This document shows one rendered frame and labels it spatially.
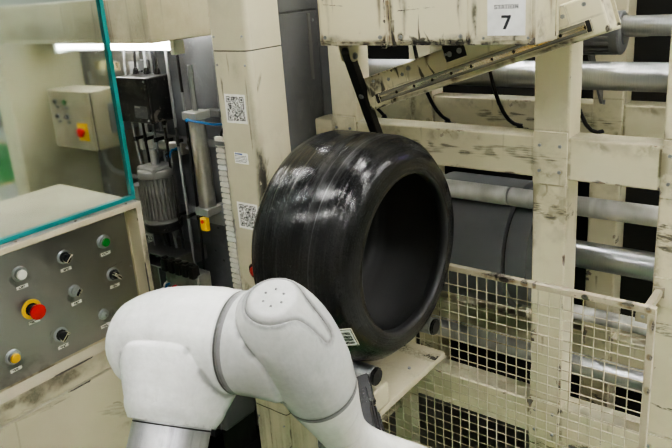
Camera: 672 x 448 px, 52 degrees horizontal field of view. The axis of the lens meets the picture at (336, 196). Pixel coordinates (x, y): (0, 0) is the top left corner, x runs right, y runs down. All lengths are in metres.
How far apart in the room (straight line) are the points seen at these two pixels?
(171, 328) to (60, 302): 1.07
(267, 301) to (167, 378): 0.16
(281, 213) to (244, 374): 0.74
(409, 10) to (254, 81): 0.42
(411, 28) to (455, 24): 0.12
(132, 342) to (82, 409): 1.10
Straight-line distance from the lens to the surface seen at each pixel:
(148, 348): 0.90
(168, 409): 0.89
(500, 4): 1.62
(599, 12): 1.69
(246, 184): 1.83
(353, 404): 0.93
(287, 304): 0.80
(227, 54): 1.77
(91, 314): 2.00
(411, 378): 1.86
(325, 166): 1.55
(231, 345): 0.84
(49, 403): 1.95
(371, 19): 1.80
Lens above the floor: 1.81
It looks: 17 degrees down
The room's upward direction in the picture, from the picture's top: 4 degrees counter-clockwise
